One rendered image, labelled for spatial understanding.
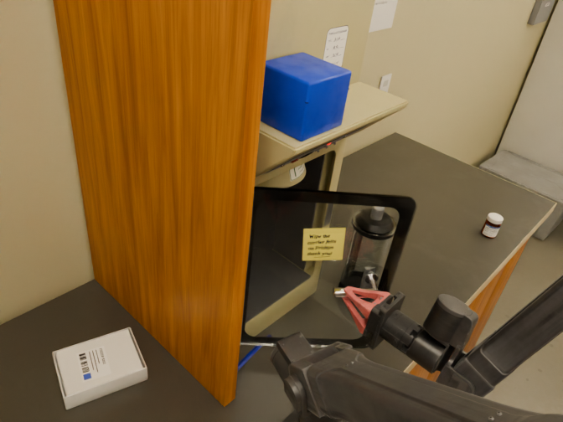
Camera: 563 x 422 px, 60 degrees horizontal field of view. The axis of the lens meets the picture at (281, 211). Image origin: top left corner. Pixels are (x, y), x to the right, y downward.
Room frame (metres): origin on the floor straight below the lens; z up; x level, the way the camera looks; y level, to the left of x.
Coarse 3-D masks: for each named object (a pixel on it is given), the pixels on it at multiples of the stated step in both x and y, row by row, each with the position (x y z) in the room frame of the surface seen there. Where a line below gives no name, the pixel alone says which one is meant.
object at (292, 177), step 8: (296, 168) 0.86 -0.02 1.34; (304, 168) 0.89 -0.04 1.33; (280, 176) 0.83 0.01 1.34; (288, 176) 0.84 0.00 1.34; (296, 176) 0.85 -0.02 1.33; (304, 176) 0.88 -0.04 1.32; (264, 184) 0.81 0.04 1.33; (272, 184) 0.82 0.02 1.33; (280, 184) 0.82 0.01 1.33; (288, 184) 0.83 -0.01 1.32
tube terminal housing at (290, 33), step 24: (288, 0) 0.76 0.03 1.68; (312, 0) 0.80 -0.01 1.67; (336, 0) 0.85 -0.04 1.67; (360, 0) 0.91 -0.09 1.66; (288, 24) 0.76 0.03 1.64; (312, 24) 0.81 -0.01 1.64; (336, 24) 0.86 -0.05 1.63; (360, 24) 0.92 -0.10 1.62; (288, 48) 0.77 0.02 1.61; (312, 48) 0.82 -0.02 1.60; (360, 48) 0.93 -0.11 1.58; (336, 144) 0.92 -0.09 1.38; (288, 168) 0.80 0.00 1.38; (336, 168) 0.93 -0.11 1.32
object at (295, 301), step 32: (256, 192) 0.69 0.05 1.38; (288, 192) 0.70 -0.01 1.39; (320, 192) 0.71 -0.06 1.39; (256, 224) 0.69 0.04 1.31; (288, 224) 0.70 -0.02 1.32; (320, 224) 0.71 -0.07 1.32; (352, 224) 0.72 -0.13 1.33; (384, 224) 0.72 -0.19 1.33; (256, 256) 0.70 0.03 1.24; (288, 256) 0.70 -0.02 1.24; (352, 256) 0.72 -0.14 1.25; (384, 256) 0.73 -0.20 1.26; (256, 288) 0.70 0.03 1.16; (288, 288) 0.70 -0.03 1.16; (320, 288) 0.71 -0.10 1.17; (384, 288) 0.73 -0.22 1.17; (256, 320) 0.70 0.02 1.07; (288, 320) 0.71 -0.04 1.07; (320, 320) 0.71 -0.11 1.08; (352, 320) 0.72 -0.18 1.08
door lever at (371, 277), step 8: (368, 280) 0.72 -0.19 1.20; (376, 280) 0.72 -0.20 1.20; (336, 288) 0.68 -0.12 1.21; (344, 288) 0.68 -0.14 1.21; (360, 288) 0.68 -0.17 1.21; (368, 288) 0.69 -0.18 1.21; (376, 288) 0.69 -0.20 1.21; (336, 296) 0.67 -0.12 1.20; (344, 296) 0.67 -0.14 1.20; (360, 296) 0.67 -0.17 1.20
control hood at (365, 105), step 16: (352, 96) 0.85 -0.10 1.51; (368, 96) 0.87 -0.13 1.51; (384, 96) 0.88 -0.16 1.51; (352, 112) 0.78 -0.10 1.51; (368, 112) 0.79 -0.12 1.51; (384, 112) 0.81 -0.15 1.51; (272, 128) 0.68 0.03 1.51; (336, 128) 0.71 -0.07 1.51; (352, 128) 0.73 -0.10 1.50; (272, 144) 0.65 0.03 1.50; (288, 144) 0.64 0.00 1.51; (304, 144) 0.64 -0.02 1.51; (320, 144) 0.68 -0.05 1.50; (256, 160) 0.67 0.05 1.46; (272, 160) 0.65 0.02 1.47; (288, 160) 0.67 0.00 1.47; (256, 176) 0.67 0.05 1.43
